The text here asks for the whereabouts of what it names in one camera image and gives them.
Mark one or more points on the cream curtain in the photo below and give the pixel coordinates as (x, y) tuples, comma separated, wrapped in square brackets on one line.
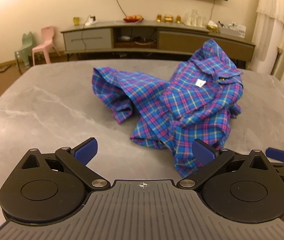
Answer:
[(276, 17)]

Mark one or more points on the yellow cup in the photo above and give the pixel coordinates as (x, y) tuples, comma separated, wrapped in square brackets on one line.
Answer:
[(76, 20)]

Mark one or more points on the dark pan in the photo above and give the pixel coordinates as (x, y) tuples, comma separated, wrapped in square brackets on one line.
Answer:
[(145, 41)]

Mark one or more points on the amber glass jar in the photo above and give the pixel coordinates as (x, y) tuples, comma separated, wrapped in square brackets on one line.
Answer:
[(178, 18), (159, 18), (169, 18)]

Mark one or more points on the white small appliance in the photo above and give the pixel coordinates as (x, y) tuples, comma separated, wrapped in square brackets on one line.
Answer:
[(90, 20)]

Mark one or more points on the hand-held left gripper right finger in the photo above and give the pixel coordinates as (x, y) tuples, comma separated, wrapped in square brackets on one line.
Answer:
[(203, 152)]

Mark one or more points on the long grey media cabinet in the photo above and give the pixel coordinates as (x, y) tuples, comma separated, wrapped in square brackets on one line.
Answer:
[(181, 38)]

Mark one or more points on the blue plaid shirt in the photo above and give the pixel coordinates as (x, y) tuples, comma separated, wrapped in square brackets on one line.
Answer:
[(181, 100)]

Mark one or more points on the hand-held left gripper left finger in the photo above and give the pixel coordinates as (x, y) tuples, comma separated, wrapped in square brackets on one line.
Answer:
[(88, 150)]

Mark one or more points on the metal pot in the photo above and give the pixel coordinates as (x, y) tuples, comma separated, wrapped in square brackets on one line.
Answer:
[(125, 38)]

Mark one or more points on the grey tray with small items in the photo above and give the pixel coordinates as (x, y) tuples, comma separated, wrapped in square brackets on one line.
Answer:
[(231, 29)]

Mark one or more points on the pink plastic chair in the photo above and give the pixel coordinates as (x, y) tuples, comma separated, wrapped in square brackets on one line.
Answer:
[(47, 36)]

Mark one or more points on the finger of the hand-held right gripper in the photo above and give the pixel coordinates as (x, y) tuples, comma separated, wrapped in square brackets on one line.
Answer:
[(279, 155)]

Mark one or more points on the red fruit bowl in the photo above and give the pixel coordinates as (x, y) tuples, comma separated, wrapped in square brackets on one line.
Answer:
[(133, 18)]

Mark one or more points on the green plastic chair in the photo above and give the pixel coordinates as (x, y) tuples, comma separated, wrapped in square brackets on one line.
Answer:
[(27, 42)]

